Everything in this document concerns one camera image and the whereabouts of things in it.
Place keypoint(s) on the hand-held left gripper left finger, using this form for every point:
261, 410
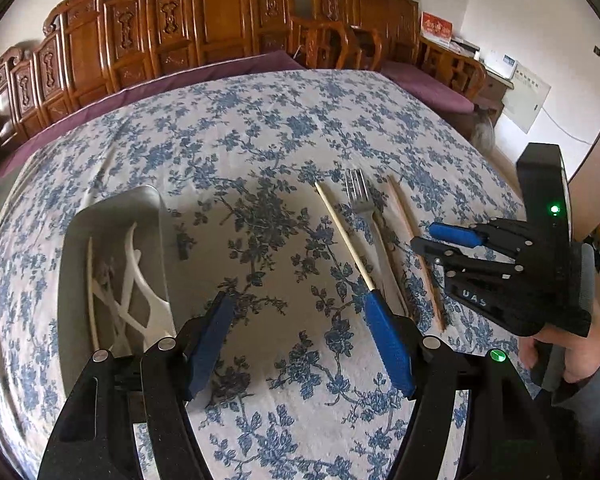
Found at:
210, 340

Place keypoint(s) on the person's right forearm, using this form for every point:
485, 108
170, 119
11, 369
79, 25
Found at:
587, 410

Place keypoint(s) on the long carved wooden sofa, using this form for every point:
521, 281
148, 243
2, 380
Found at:
180, 25

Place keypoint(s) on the person's right hand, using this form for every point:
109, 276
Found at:
580, 360

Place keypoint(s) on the purple sofa cushion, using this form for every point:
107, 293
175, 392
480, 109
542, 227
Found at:
130, 97

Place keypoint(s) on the brown wooden chopstick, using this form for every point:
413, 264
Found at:
415, 250

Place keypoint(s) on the wooden side table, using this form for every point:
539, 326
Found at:
492, 82

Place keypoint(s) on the purple armchair cushion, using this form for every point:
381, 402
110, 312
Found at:
430, 87

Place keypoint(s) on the cream chopstick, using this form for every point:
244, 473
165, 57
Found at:
345, 240
92, 300

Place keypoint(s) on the brown wooden board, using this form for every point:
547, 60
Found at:
597, 180

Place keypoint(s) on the metal fork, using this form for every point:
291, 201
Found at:
362, 195

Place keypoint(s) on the grey plastic tray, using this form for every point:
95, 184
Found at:
75, 260

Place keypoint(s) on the red gift box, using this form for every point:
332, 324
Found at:
435, 27

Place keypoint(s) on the grey plastic bag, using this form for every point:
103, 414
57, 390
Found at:
482, 132

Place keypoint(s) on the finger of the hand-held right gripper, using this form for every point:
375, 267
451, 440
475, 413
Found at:
455, 233
430, 249

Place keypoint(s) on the white wall panel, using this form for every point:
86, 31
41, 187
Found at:
525, 97

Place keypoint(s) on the carved wooden armchair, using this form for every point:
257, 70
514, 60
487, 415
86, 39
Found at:
380, 10

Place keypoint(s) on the white electronic device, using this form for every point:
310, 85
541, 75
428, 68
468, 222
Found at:
506, 63

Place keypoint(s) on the blue floral tablecloth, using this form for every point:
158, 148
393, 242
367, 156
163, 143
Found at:
280, 135

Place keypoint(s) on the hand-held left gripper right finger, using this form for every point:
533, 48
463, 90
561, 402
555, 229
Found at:
390, 340

